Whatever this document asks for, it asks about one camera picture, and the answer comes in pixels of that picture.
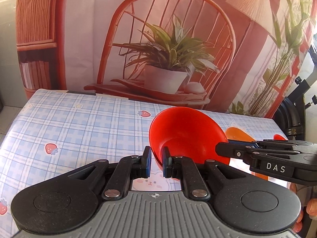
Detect person's right hand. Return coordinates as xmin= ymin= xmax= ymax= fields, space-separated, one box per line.
xmin=289 ymin=183 xmax=316 ymax=237

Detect orange oval dish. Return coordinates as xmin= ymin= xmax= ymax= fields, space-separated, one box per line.
xmin=225 ymin=127 xmax=255 ymax=142

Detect black exercise bike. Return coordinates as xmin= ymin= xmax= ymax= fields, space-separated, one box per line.
xmin=273 ymin=45 xmax=316 ymax=141

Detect red bowl at right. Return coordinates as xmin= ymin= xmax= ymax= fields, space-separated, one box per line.
xmin=273 ymin=134 xmax=286 ymax=141

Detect red plastic bowl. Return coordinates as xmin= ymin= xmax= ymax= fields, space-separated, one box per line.
xmin=149 ymin=107 xmax=230 ymax=166

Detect printed room scene backdrop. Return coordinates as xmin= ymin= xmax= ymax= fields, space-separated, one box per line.
xmin=16 ymin=0 xmax=316 ymax=118

